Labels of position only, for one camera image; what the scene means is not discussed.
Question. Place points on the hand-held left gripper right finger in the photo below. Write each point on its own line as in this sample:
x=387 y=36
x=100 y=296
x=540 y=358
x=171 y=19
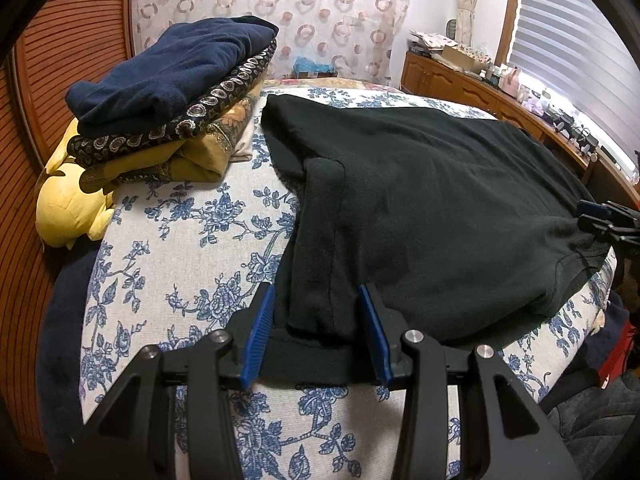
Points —
x=375 y=340

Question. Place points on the black t-shirt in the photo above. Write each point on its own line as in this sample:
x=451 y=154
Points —
x=425 y=200

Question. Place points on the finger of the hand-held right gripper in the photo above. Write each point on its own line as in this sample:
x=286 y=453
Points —
x=595 y=211
x=620 y=235

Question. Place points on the cream tasselled curtain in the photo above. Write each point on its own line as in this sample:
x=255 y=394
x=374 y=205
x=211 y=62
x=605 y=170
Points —
x=470 y=0

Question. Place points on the navy folded garment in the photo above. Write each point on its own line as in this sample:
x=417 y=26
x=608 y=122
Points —
x=175 y=70

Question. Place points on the beige folded cloth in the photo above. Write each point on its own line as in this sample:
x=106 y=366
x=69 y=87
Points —
x=245 y=145

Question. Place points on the turquoise fluffy item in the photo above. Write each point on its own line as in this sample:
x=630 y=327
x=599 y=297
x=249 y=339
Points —
x=312 y=66

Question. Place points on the red bag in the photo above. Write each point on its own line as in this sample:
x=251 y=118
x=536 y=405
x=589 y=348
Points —
x=617 y=365

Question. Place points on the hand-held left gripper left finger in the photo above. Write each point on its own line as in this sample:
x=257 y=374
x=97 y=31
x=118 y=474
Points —
x=257 y=340

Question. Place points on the dark navy blanket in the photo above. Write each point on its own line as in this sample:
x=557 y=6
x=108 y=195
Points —
x=62 y=350

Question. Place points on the pink floral quilt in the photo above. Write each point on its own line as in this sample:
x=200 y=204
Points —
x=350 y=82

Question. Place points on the dark floral patterned garment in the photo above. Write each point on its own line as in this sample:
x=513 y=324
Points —
x=200 y=109

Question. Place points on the wooden window frame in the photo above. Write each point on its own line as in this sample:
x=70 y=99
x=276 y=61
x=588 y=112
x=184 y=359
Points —
x=510 y=10

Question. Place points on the wooden dresser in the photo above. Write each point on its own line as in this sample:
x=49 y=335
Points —
x=435 y=77

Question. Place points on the cardboard box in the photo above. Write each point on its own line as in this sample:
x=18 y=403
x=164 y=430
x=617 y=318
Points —
x=462 y=57

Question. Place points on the wooden slatted headboard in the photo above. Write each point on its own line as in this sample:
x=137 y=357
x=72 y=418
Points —
x=65 y=35

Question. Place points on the row of small bottles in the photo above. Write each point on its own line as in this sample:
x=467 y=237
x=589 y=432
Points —
x=565 y=120

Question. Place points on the white window blind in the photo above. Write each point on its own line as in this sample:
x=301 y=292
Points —
x=575 y=20

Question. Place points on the yellow patterned cloth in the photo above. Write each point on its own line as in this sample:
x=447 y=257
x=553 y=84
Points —
x=210 y=155

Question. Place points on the yellow plush toy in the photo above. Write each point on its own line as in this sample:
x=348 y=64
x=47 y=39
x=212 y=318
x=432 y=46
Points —
x=70 y=210

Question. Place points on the grey quilted cloth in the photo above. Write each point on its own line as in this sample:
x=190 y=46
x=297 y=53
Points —
x=600 y=420

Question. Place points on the patterned paper stack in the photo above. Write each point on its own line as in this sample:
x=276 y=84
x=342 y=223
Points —
x=430 y=40

